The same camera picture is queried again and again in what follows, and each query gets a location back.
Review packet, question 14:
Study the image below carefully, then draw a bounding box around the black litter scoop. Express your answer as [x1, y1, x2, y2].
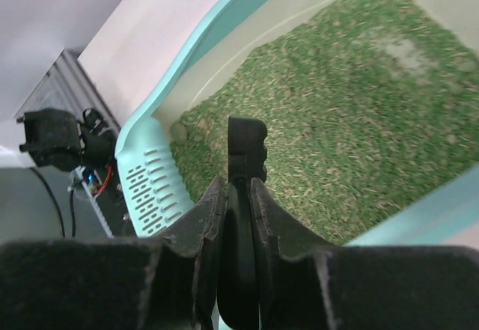
[217, 116, 267, 329]

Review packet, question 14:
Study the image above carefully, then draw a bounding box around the beige litter clump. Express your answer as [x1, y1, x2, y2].
[170, 121, 188, 143]

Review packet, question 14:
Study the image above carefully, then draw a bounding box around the left base power cable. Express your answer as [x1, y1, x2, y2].
[31, 167, 78, 238]

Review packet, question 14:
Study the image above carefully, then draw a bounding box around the teal plastic litter box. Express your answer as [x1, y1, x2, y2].
[115, 0, 478, 248]

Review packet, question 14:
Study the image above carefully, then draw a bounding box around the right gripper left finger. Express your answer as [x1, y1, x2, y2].
[1, 178, 225, 329]

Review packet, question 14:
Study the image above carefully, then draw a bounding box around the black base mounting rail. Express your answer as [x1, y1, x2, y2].
[69, 109, 138, 239]

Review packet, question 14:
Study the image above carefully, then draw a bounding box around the green cat litter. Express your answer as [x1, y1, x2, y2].
[171, 0, 478, 244]

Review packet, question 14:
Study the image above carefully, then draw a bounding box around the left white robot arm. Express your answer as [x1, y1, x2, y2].
[1, 108, 83, 171]

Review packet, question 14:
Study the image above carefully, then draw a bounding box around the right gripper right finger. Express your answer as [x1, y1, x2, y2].
[250, 179, 478, 329]

